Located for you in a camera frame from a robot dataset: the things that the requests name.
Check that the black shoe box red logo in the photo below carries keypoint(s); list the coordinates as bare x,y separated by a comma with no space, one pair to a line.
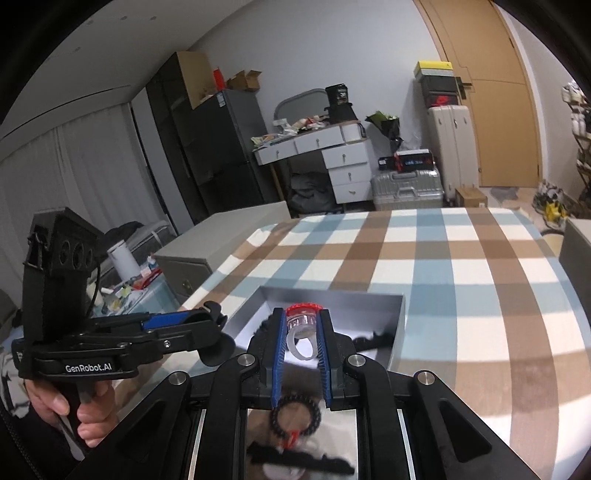
438,98

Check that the white desk with drawers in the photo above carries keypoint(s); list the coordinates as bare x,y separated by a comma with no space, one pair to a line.
341,159

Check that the white curtain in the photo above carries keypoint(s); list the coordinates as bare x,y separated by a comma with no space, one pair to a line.
69,175

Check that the black bag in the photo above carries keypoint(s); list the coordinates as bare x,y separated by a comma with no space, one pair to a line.
340,104

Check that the cream suitcase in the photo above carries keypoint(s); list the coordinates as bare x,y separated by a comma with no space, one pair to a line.
452,152

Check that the bouquet in black wrapping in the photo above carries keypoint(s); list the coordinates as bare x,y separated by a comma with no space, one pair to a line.
385,124

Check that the black hair claw clip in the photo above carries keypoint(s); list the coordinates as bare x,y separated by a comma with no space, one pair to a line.
374,340
300,461
263,325

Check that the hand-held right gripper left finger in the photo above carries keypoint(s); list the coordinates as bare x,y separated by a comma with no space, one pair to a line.
277,369

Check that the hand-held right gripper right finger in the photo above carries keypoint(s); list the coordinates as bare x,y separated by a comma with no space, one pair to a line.
326,369

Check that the wooden door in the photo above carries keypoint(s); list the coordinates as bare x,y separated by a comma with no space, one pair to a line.
498,115

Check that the white paper roll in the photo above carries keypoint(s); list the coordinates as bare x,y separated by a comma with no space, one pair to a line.
122,261

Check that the black box with red stripe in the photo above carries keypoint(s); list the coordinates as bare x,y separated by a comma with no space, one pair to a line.
414,161

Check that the glossy grey tray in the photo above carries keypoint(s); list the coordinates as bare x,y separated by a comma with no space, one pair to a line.
332,434

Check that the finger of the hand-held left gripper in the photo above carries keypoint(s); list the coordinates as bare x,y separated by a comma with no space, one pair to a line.
171,318
203,339

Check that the desk clutter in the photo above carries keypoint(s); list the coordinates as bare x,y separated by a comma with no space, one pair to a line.
291,129

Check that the cluttered side table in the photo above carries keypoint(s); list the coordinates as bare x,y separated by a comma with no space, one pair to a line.
147,295

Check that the plaid bed sheet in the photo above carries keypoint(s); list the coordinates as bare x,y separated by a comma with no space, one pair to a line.
461,277

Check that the grey jewelry box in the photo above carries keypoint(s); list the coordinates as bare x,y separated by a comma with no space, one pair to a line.
364,309

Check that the tall cardboard box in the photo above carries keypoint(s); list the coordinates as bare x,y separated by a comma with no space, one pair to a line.
196,76

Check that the grey cabinet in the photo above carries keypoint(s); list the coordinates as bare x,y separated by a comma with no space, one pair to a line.
577,249

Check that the dark clothes pile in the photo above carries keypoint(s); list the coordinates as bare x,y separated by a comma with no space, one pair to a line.
307,194

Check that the small black box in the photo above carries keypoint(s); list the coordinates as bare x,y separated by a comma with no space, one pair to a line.
387,164

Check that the silver suitcase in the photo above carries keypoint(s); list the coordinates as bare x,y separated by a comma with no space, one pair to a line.
406,189

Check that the wooden shoe rack with shoes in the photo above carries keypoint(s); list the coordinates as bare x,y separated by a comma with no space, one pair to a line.
579,138

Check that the open cardboard carton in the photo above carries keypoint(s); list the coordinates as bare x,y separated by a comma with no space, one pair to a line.
244,81

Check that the person's left hand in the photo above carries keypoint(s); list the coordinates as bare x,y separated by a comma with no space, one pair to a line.
48,401

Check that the shoes on floor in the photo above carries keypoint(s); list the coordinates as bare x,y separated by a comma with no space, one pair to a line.
551,205

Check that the dark wardrobe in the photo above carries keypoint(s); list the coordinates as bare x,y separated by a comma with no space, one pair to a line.
171,138

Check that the yellow shoe box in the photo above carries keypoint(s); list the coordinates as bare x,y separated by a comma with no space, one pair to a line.
431,69

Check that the grey nightstand with latch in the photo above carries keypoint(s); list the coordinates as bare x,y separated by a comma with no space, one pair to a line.
217,244

